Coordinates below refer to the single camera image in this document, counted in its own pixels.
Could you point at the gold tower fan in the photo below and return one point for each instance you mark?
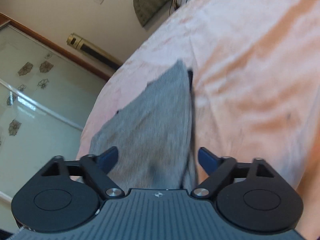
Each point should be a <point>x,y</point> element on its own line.
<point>87,48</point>

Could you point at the grey knitted garment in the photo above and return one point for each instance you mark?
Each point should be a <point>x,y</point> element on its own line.
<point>153,135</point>

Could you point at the navy blue garment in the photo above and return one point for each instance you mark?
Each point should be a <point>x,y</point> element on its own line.
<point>190,77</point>

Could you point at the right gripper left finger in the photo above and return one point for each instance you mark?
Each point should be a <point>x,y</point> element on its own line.
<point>96,169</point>

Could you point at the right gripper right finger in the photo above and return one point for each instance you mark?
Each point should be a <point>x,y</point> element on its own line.
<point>219,171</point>

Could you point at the pink bed sheet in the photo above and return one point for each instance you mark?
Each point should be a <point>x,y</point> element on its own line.
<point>256,84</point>

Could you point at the frosted glass wardrobe door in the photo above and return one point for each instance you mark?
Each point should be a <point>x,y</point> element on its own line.
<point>45,102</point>

